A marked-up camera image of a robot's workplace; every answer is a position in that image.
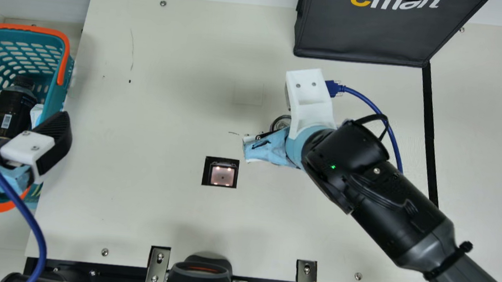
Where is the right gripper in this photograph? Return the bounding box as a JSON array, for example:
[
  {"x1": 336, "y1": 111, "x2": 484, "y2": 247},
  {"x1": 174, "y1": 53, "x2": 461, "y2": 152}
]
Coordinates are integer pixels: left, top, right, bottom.
[{"x1": 243, "y1": 119, "x2": 339, "y2": 172}]

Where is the small square scanner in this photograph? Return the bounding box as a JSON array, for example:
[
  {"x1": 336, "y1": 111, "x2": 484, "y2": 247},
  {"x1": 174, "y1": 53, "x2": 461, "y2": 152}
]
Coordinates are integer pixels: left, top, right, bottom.
[{"x1": 202, "y1": 156, "x2": 240, "y2": 189}]

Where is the teal shopping basket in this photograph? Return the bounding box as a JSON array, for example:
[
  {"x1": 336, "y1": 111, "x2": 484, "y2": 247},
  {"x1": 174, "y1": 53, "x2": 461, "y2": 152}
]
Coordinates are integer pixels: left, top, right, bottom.
[{"x1": 0, "y1": 23, "x2": 78, "y2": 221}]

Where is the dark coffee bottle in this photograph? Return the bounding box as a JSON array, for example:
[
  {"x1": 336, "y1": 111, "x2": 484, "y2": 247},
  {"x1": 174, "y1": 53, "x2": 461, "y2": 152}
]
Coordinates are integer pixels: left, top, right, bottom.
[{"x1": 0, "y1": 75, "x2": 41, "y2": 144}]

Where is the white blue wet wipes pack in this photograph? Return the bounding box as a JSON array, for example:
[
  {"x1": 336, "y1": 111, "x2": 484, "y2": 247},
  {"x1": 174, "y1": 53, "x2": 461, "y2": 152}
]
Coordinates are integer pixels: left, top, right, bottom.
[{"x1": 29, "y1": 103, "x2": 46, "y2": 128}]

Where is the black device with green light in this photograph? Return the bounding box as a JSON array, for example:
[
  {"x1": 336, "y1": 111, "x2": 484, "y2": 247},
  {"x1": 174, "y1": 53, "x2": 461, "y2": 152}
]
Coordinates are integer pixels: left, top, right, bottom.
[{"x1": 167, "y1": 252, "x2": 235, "y2": 282}]

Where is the black strip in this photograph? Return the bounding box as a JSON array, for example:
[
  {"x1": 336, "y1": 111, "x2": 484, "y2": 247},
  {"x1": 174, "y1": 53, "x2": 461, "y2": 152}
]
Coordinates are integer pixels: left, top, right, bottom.
[{"x1": 411, "y1": 61, "x2": 451, "y2": 208}]

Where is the dark grey bag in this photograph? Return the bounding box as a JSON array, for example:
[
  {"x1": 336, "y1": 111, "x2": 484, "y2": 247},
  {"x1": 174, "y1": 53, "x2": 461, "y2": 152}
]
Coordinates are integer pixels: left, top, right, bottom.
[{"x1": 292, "y1": 0, "x2": 491, "y2": 74}]

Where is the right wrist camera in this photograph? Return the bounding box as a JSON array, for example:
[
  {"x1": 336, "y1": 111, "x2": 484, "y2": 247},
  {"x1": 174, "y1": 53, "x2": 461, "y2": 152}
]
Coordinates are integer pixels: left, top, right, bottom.
[{"x1": 280, "y1": 66, "x2": 342, "y2": 143}]

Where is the blue cable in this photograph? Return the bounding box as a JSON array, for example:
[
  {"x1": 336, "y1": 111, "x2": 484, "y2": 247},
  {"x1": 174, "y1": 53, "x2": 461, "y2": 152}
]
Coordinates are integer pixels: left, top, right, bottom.
[
  {"x1": 318, "y1": 79, "x2": 411, "y2": 174},
  {"x1": 0, "y1": 127, "x2": 57, "y2": 282}
]

